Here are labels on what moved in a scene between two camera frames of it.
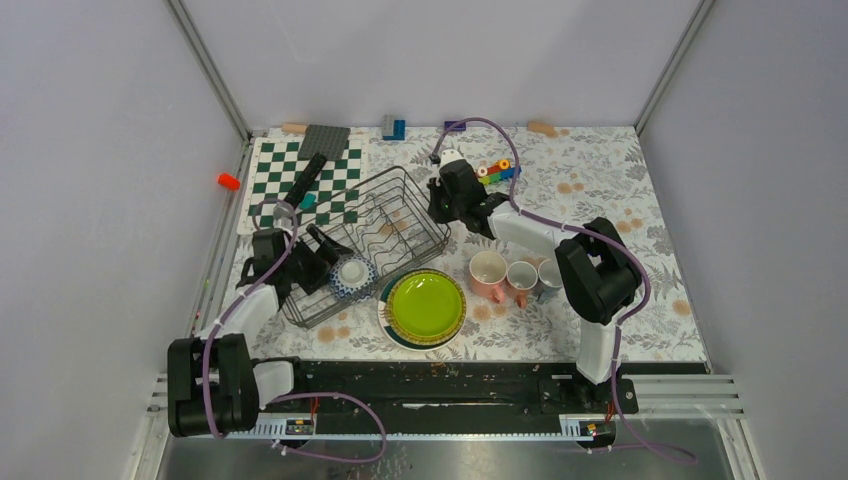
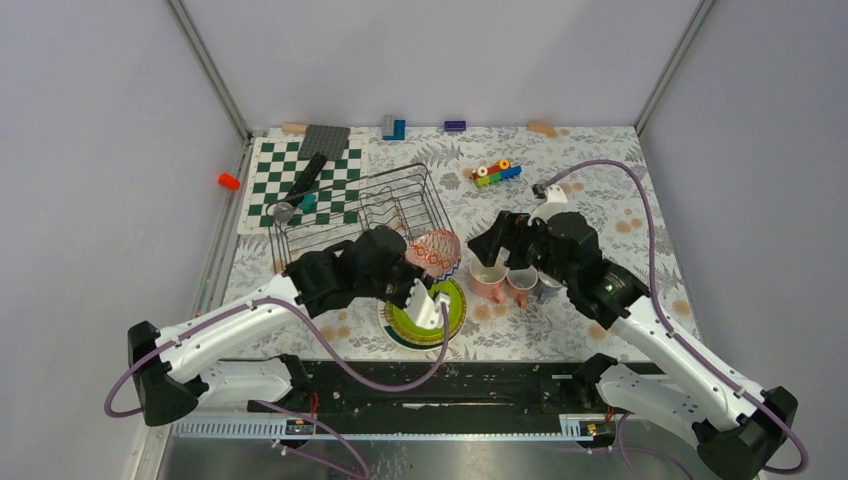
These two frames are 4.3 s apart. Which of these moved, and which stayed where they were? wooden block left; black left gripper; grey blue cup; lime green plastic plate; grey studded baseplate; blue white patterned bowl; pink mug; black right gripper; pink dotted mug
Moved: blue white patterned bowl; black left gripper; black right gripper
Stayed: wooden block left; grey blue cup; lime green plastic plate; pink dotted mug; grey studded baseplate; pink mug
